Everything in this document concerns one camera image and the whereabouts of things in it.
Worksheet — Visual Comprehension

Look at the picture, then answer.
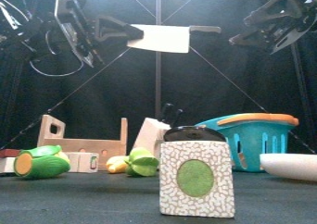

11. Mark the toy cleaver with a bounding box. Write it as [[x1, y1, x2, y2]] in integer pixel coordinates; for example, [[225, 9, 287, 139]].
[[125, 23, 223, 55]]

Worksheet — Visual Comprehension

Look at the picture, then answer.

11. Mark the pale wooden knife block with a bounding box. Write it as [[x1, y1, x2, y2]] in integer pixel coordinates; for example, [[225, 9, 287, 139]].
[[130, 117, 173, 161]]

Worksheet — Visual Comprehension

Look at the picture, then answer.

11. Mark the wooden toy crate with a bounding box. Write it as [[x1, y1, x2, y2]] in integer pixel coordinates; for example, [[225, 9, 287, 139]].
[[35, 114, 128, 171]]

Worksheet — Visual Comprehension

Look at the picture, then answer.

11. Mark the white toy box, printed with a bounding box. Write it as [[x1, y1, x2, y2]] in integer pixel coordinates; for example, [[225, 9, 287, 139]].
[[64, 151, 100, 174]]

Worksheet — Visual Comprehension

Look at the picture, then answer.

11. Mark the green toy lettuce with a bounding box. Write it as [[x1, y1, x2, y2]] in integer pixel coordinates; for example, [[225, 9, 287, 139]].
[[124, 146, 160, 178]]

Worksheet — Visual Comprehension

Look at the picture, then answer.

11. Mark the yellow toy food piece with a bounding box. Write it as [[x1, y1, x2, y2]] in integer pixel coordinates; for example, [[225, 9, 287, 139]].
[[105, 155, 132, 175]]

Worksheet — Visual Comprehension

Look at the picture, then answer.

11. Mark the white bowl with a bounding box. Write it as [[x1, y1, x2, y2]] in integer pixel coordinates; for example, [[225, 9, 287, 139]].
[[258, 153, 317, 182]]

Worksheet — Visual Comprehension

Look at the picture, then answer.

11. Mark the green toy cucumber half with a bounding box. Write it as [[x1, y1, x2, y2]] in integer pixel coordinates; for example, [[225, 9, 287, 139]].
[[11, 144, 72, 180]]

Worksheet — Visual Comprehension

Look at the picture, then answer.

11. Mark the red and white toy block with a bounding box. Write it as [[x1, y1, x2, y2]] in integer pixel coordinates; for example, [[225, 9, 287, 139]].
[[0, 148, 22, 175]]

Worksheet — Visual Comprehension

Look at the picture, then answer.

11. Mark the patterned jar, green oval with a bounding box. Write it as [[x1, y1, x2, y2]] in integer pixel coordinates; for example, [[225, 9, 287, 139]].
[[157, 125, 236, 219]]

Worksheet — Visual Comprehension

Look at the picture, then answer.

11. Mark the thin grey looped cable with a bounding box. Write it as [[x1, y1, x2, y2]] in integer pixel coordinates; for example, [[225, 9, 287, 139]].
[[26, 29, 85, 78]]

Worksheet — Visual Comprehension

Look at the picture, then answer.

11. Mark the vertical metal frame pole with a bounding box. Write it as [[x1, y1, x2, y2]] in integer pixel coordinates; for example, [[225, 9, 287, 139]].
[[155, 0, 163, 121]]

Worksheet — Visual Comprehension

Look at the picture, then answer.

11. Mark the black toy knife handle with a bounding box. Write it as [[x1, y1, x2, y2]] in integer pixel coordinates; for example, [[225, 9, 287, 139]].
[[169, 108, 185, 128], [159, 102, 175, 124]]

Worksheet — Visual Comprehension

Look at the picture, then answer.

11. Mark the teal basket, orange handle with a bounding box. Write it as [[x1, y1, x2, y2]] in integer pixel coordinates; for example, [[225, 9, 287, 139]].
[[193, 112, 300, 173]]

